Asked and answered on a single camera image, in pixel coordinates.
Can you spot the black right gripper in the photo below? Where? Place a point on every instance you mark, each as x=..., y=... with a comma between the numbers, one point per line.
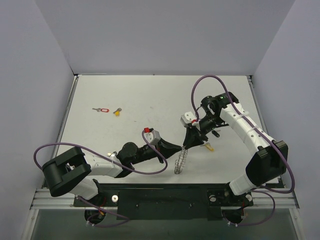
x=196, y=132

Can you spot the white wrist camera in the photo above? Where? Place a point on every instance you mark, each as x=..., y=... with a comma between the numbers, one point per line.
x=151, y=136
x=188, y=120

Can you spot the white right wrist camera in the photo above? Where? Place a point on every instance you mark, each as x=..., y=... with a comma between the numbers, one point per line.
x=188, y=120

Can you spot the key with long yellow tag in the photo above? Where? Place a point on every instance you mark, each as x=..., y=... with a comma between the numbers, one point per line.
x=209, y=147

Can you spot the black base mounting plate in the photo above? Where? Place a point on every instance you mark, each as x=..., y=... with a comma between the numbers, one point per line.
x=168, y=201

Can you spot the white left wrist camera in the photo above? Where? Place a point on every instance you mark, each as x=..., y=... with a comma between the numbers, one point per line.
x=151, y=136

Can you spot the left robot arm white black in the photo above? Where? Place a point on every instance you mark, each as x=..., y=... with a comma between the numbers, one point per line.
x=70, y=171

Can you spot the metal disc with keyrings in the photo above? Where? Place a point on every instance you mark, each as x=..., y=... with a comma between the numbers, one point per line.
x=181, y=161

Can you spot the key with yellow round tag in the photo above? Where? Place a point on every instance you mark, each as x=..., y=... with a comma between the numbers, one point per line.
x=117, y=112

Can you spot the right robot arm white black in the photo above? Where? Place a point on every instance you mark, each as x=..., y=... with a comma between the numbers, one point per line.
x=268, y=156

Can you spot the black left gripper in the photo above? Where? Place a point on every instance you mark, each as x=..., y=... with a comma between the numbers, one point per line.
x=161, y=150

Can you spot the key with red tag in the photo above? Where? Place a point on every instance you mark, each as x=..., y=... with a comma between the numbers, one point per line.
x=103, y=110

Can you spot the key with black tag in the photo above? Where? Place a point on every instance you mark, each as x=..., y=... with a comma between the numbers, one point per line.
x=215, y=133

